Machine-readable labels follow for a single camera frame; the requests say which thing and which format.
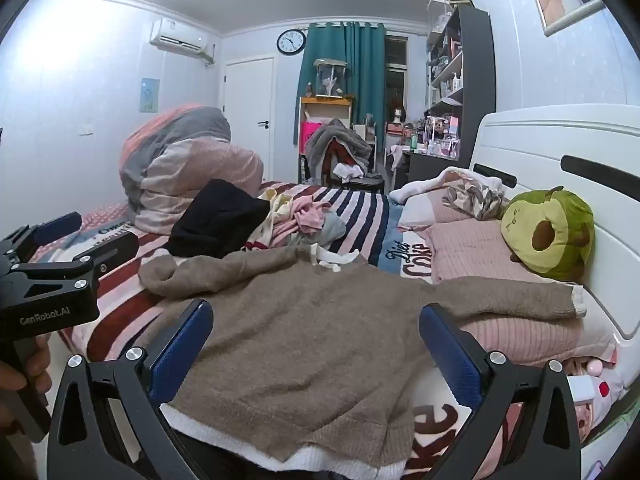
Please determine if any wig on mannequin head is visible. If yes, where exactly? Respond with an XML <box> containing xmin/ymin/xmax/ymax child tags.
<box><xmin>389</xmin><ymin>100</ymin><xmax>407</xmax><ymax>136</ymax></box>

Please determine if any dark dressing table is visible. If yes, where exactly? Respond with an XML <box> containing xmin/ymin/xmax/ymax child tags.
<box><xmin>402</xmin><ymin>150</ymin><xmax>476</xmax><ymax>188</ymax></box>

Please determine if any window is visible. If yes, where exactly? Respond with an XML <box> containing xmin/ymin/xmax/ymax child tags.
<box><xmin>384</xmin><ymin>35</ymin><xmax>408</xmax><ymax>111</ymax></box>

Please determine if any grey patterned cloth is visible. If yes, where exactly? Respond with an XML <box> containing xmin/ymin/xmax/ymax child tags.
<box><xmin>442</xmin><ymin>177</ymin><xmax>509</xmax><ymax>222</ymax></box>

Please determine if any pink plush toy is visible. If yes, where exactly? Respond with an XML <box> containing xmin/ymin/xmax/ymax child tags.
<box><xmin>562</xmin><ymin>355</ymin><xmax>626</xmax><ymax>441</ymax></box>

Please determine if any white bed headboard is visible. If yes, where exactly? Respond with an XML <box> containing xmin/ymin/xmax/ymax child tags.
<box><xmin>467</xmin><ymin>104</ymin><xmax>640</xmax><ymax>346</ymax></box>

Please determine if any green avocado plush toy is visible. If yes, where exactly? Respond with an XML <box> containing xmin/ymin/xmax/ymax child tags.
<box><xmin>501</xmin><ymin>186</ymin><xmax>596</xmax><ymax>281</ymax></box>

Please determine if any plain pink pillow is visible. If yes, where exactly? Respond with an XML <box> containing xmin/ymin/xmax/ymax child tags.
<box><xmin>397</xmin><ymin>189</ymin><xmax>503</xmax><ymax>228</ymax></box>

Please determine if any dark shelf unit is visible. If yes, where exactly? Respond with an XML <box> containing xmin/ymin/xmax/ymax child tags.
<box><xmin>426</xmin><ymin>7</ymin><xmax>496</xmax><ymax>176</ymax></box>

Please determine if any pink and grey folded quilt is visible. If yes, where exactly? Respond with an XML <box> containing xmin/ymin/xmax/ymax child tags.
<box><xmin>119</xmin><ymin>104</ymin><xmax>265</xmax><ymax>236</ymax></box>

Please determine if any grey clothes pile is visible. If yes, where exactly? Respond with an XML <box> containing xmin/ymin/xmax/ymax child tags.
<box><xmin>305</xmin><ymin>119</ymin><xmax>373</xmax><ymax>186</ymax></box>

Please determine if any clear acrylic box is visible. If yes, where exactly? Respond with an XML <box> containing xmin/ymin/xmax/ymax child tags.
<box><xmin>427</xmin><ymin>0</ymin><xmax>473</xmax><ymax>36</ymax></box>

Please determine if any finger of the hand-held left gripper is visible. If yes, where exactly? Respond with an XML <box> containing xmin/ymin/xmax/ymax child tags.
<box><xmin>0</xmin><ymin>211</ymin><xmax>83</xmax><ymax>261</ymax></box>
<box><xmin>10</xmin><ymin>230</ymin><xmax>141</xmax><ymax>281</ymax></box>

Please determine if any glass display case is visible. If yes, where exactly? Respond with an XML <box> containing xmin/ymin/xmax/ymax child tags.
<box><xmin>312</xmin><ymin>58</ymin><xmax>348</xmax><ymax>98</ymax></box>

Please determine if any black garment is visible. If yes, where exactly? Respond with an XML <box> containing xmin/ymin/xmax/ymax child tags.
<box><xmin>167</xmin><ymin>178</ymin><xmax>271</xmax><ymax>259</ymax></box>

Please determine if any round wall clock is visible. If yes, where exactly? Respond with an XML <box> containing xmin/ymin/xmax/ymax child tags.
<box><xmin>276</xmin><ymin>29</ymin><xmax>307</xmax><ymax>56</ymax></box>

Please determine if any pale yellow garment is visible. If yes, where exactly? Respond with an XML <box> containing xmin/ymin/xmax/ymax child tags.
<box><xmin>257</xmin><ymin>192</ymin><xmax>297</xmax><ymax>246</ymax></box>

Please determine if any black chair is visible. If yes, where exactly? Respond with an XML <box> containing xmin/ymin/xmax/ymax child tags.
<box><xmin>325</xmin><ymin>140</ymin><xmax>386</xmax><ymax>194</ymax></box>

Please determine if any brown knit sweater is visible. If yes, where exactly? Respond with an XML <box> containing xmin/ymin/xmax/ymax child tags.
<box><xmin>137</xmin><ymin>242</ymin><xmax>587</xmax><ymax>480</ymax></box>

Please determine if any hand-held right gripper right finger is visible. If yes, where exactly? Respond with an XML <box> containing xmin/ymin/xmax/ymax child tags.
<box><xmin>419</xmin><ymin>303</ymin><xmax>583</xmax><ymax>480</ymax></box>

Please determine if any grey-blue garment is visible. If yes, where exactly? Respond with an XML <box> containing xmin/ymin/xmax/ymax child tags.
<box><xmin>305</xmin><ymin>212</ymin><xmax>347</xmax><ymax>251</ymax></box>

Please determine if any small blue wall poster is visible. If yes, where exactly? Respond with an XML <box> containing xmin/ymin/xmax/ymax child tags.
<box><xmin>140</xmin><ymin>78</ymin><xmax>161</xmax><ymax>112</ymax></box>

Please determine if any teal curtain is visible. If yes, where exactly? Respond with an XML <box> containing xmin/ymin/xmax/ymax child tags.
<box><xmin>291</xmin><ymin>21</ymin><xmax>387</xmax><ymax>161</ymax></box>

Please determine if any white fleece throw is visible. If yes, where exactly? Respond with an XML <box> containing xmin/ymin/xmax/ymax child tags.
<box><xmin>390</xmin><ymin>166</ymin><xmax>501</xmax><ymax>206</ymax></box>

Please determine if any person's left hand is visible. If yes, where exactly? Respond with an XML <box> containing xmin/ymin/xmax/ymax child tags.
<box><xmin>0</xmin><ymin>332</ymin><xmax>53</xmax><ymax>431</ymax></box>

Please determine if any white air conditioner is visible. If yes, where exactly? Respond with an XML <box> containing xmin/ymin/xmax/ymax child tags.
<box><xmin>149</xmin><ymin>17</ymin><xmax>217</xmax><ymax>66</ymax></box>

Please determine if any pink ribbed pillow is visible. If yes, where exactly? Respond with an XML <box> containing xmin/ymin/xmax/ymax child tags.
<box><xmin>429</xmin><ymin>220</ymin><xmax>618</xmax><ymax>367</ymax></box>

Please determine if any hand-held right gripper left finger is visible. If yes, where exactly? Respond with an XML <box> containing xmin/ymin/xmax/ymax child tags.
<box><xmin>47</xmin><ymin>299</ymin><xmax>215</xmax><ymax>480</ymax></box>

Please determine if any striped fleece blanket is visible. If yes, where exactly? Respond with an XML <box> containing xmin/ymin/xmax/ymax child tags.
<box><xmin>27</xmin><ymin>182</ymin><xmax>476</xmax><ymax>480</ymax></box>

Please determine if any white door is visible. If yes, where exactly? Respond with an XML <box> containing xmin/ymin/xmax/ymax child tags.
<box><xmin>223</xmin><ymin>57</ymin><xmax>276</xmax><ymax>183</ymax></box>

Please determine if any yellow-framed cabinet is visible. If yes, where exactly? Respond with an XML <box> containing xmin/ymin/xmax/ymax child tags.
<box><xmin>298</xmin><ymin>96</ymin><xmax>355</xmax><ymax>183</ymax></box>

